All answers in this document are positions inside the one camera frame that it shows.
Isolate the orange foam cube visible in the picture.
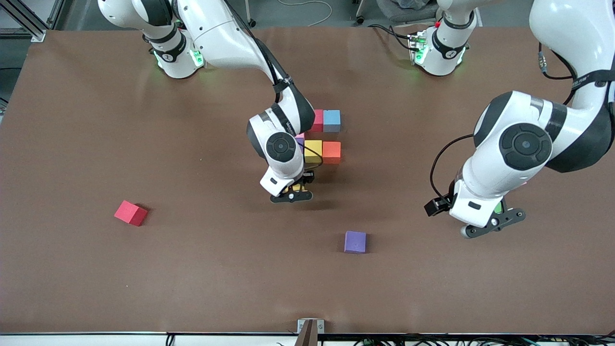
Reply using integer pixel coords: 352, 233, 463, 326
322, 141, 342, 165

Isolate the blue foam cube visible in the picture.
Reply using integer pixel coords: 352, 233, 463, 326
323, 110, 342, 133

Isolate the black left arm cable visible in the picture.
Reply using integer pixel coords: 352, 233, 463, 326
429, 42, 577, 201

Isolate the metal table edge bracket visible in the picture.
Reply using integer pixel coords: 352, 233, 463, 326
297, 318, 325, 346

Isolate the white floor cable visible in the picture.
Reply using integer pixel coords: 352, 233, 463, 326
278, 0, 332, 27

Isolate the white table edge rail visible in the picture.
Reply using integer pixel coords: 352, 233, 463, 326
0, 332, 615, 346

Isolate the aluminium frame profile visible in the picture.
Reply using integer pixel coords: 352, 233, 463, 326
0, 0, 65, 43

